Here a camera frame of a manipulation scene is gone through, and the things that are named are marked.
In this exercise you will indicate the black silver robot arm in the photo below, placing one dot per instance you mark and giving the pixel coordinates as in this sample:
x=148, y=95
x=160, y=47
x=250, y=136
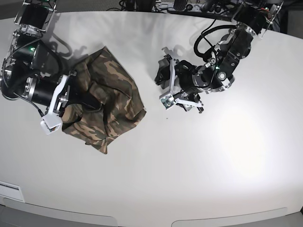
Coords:
x=220, y=47
x=22, y=78

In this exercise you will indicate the white label plate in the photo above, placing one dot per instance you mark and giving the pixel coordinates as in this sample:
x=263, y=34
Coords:
x=11, y=191

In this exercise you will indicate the camouflage T-shirt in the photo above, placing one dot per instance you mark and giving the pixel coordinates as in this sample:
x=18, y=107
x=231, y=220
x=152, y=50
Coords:
x=121, y=108

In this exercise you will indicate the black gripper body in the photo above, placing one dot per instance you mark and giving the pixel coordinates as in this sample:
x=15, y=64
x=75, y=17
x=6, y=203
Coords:
x=40, y=92
x=190, y=83

